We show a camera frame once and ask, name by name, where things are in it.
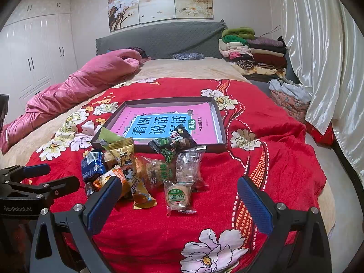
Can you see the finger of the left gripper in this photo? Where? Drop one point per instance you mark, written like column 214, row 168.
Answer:
column 19, row 173
column 52, row 189

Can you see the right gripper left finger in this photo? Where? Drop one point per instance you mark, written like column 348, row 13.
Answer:
column 63, row 241

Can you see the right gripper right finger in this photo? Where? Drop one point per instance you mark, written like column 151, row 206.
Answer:
column 296, row 240

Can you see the blue wafer packet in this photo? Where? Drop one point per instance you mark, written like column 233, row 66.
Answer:
column 92, row 166

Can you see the green yellow snack packet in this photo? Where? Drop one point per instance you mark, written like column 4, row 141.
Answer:
column 107, row 137

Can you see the yellow cow snack packet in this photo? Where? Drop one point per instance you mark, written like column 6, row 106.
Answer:
column 123, row 151

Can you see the round green label cake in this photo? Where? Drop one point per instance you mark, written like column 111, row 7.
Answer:
column 178, row 197

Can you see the clear pastry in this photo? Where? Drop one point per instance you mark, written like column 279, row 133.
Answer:
column 188, row 167

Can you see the black green pea snack pack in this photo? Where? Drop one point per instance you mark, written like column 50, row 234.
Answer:
column 179, row 140

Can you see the snickers bar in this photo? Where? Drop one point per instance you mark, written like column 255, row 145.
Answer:
column 90, row 189

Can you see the green label rice cracker pack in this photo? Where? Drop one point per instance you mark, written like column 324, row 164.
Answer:
column 154, row 172

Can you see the beige bed sheet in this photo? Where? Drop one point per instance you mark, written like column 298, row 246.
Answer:
column 208, row 68

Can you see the pink quilt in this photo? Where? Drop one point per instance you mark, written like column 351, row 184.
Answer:
column 95, row 76

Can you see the red floral blanket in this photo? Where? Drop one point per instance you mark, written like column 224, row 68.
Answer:
column 263, row 143

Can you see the dark shallow box tray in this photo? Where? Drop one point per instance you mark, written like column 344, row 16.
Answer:
column 172, row 101

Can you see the pink Chinese workbook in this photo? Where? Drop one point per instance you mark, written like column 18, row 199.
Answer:
column 147, row 123

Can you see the white wardrobe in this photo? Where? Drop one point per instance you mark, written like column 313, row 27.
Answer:
column 36, row 51

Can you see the floral basket with clothes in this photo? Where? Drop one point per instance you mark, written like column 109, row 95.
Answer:
column 293, row 98

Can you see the grey headboard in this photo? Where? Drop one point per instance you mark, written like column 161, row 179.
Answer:
column 166, row 39

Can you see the stack of folded clothes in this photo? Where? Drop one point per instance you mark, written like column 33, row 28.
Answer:
column 257, row 58

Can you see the blue patterned cloth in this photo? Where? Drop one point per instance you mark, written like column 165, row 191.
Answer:
column 188, row 56

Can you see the white satin curtain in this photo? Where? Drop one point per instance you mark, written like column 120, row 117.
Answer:
column 326, row 51

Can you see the flower triptych wall painting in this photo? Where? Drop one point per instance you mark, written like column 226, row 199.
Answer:
column 125, row 13

